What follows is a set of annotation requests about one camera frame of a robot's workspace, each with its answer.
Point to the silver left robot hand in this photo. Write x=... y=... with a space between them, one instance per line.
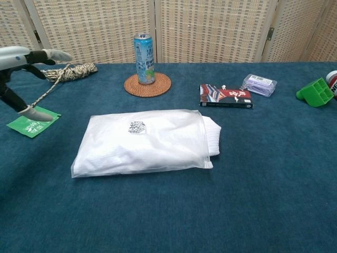
x=14 y=58

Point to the white garment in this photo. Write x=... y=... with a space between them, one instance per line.
x=213 y=131

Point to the green sachet packet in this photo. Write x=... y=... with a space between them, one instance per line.
x=25 y=126

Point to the blue drink can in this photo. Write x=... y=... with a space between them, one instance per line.
x=144 y=60

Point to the round woven coaster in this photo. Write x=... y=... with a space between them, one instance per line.
x=160 y=88

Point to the woven folding screen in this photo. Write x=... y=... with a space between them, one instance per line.
x=210 y=29

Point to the black and red card box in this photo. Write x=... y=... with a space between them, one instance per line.
x=223 y=97

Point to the clear purple plastic case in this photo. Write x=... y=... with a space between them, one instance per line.
x=259 y=85

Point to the green plastic grid block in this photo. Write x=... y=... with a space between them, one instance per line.
x=313 y=92

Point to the red juice bottle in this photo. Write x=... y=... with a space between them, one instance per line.
x=333 y=81

